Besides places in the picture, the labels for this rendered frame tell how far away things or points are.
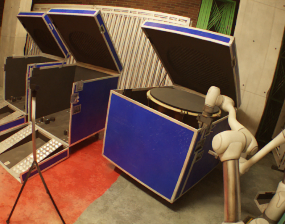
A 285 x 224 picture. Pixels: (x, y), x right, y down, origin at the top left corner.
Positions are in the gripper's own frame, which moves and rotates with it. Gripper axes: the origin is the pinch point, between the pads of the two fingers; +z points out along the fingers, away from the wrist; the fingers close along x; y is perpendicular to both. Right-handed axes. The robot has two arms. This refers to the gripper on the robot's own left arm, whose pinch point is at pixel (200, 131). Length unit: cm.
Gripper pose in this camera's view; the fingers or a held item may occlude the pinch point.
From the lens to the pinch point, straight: 184.7
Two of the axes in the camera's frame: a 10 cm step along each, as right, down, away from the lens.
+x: 7.4, 3.5, -5.7
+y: -5.9, -0.5, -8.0
